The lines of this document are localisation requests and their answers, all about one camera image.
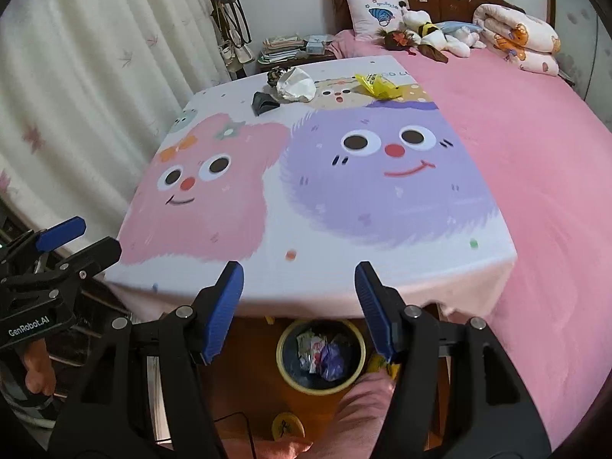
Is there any cream curtain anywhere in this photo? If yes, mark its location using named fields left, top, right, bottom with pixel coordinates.
left=1, top=0, right=229, bottom=250

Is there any left yellow slipper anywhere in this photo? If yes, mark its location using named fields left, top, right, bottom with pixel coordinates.
left=272, top=411, right=306, bottom=441

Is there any plush toy pile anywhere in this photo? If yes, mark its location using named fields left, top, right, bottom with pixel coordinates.
left=378, top=1, right=487, bottom=63

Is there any folded cartoon quilt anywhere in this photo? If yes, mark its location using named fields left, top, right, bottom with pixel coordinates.
left=473, top=3, right=561, bottom=77

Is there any right yellow slipper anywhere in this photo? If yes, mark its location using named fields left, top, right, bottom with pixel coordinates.
left=366, top=353, right=400, bottom=381

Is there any small black packet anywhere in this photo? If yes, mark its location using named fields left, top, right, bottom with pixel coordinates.
left=251, top=91, right=280, bottom=116

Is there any purple plastic bag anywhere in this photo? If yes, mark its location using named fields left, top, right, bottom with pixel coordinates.
left=317, top=342, right=344, bottom=381

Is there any person's left hand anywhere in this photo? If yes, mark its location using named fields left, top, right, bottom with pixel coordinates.
left=22, top=339, right=56, bottom=397

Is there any white paper bag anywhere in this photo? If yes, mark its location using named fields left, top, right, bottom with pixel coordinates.
left=276, top=67, right=316, bottom=103

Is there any black cable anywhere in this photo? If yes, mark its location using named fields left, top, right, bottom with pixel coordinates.
left=152, top=410, right=256, bottom=459

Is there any black yellow wrapper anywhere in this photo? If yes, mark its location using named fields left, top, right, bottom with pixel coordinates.
left=267, top=65, right=288, bottom=88

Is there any white pink pillow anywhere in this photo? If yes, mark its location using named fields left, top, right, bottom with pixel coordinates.
left=347, top=0, right=408, bottom=42

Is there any yellow slipper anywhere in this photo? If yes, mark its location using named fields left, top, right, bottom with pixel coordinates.
left=366, top=353, right=400, bottom=381
left=272, top=411, right=306, bottom=441

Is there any strawberry milk carton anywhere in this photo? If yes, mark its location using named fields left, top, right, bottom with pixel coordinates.
left=296, top=330, right=327, bottom=374

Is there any yellow rimmed trash bin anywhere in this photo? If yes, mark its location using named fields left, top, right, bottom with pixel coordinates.
left=276, top=319, right=366, bottom=397

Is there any yellow snack bag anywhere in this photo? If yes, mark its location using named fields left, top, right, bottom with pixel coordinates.
left=355, top=73, right=402, bottom=101

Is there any nightstand with books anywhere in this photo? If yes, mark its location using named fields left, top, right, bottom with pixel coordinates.
left=256, top=34, right=335, bottom=73

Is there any pink bed cover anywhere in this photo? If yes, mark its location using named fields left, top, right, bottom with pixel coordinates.
left=327, top=28, right=612, bottom=450

